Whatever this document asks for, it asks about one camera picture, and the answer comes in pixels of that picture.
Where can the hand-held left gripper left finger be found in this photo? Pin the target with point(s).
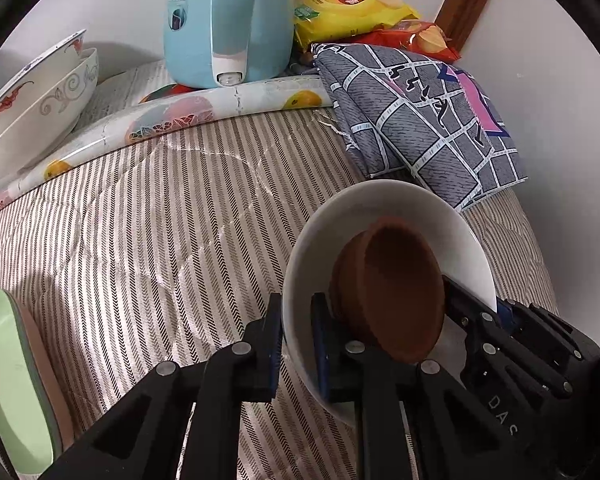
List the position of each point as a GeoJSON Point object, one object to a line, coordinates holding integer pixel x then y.
{"type": "Point", "coordinates": [275, 352]}

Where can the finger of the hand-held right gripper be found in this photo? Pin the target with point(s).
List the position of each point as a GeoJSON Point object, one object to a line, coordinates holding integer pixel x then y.
{"type": "Point", "coordinates": [540, 335]}
{"type": "Point", "coordinates": [475, 317]}

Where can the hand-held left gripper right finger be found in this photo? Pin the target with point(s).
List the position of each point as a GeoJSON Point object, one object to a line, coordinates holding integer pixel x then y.
{"type": "Point", "coordinates": [320, 357]}

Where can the brown bowl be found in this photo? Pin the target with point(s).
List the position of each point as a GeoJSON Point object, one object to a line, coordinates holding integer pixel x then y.
{"type": "Point", "coordinates": [400, 285]}

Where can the plain white bowl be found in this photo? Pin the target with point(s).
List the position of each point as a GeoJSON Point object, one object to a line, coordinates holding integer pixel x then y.
{"type": "Point", "coordinates": [380, 200]}

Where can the green plate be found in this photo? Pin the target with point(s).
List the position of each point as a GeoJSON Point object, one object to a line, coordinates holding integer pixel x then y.
{"type": "Point", "coordinates": [10, 370]}

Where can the striped quilt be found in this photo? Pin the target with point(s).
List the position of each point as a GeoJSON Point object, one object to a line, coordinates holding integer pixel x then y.
{"type": "Point", "coordinates": [155, 235]}

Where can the grey checked cloth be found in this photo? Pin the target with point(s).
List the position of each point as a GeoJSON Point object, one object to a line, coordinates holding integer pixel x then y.
{"type": "Point", "coordinates": [420, 120]}

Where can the tan plate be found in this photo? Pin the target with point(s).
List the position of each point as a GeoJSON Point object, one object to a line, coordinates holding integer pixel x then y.
{"type": "Point", "coordinates": [50, 385]}

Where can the red chips bag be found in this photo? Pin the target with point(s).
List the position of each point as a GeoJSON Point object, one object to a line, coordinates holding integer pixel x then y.
{"type": "Point", "coordinates": [420, 40]}

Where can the fruit print tablecloth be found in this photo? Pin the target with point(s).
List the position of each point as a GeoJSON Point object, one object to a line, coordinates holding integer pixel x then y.
{"type": "Point", "coordinates": [105, 125]}

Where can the white bowl with grey swirls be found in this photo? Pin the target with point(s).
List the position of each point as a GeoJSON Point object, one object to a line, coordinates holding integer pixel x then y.
{"type": "Point", "coordinates": [45, 125]}

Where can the yellow chips bag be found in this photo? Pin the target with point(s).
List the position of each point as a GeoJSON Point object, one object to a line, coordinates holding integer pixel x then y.
{"type": "Point", "coordinates": [350, 15]}

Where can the light blue electric kettle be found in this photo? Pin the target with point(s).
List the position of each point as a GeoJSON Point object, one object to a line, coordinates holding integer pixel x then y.
{"type": "Point", "coordinates": [215, 20]}

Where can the red and blue floral bowl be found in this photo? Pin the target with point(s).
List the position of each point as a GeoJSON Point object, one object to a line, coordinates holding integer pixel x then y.
{"type": "Point", "coordinates": [25, 85]}

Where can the brown wooden door frame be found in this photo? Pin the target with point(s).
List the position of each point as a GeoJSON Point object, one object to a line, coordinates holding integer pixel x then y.
{"type": "Point", "coordinates": [467, 0]}

